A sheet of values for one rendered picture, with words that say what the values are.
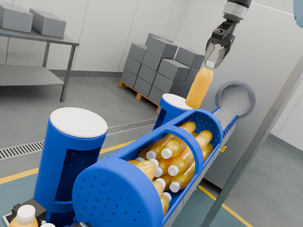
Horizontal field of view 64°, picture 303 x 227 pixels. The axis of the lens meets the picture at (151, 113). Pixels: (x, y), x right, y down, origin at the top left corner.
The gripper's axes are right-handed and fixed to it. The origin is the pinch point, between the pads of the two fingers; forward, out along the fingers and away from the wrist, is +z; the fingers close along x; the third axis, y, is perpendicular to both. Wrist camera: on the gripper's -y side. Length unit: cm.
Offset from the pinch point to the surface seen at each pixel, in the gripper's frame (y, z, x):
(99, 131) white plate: -20, 47, 32
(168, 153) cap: -25.7, 34.1, -5.7
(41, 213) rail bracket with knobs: -66, 51, 12
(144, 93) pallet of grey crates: 290, 132, 169
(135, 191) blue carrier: -58, 30, -10
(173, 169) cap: -25.3, 39.1, -9.6
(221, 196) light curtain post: 85, 106, -32
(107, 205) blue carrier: -59, 40, -4
